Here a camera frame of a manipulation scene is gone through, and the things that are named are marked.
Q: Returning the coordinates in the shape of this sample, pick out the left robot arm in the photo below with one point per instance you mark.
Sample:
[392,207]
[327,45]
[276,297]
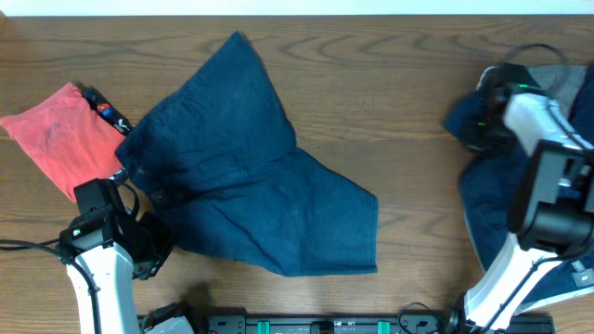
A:
[105,249]

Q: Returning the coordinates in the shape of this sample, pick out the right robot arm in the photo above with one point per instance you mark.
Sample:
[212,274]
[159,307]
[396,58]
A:
[550,218]

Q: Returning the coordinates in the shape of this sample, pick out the navy blue shorts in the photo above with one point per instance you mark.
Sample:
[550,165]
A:
[219,161]

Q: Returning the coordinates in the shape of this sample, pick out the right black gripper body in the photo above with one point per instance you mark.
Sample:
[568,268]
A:
[487,137]

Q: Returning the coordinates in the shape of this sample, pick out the black white patterned garment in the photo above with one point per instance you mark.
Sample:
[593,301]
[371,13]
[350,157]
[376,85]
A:
[109,116]

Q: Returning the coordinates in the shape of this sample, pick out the folded red cloth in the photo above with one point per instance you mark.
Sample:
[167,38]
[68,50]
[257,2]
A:
[66,139]

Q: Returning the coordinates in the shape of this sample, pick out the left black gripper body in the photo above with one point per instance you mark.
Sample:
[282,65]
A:
[153,237]

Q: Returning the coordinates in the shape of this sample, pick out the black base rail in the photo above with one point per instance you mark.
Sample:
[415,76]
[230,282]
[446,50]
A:
[414,320]

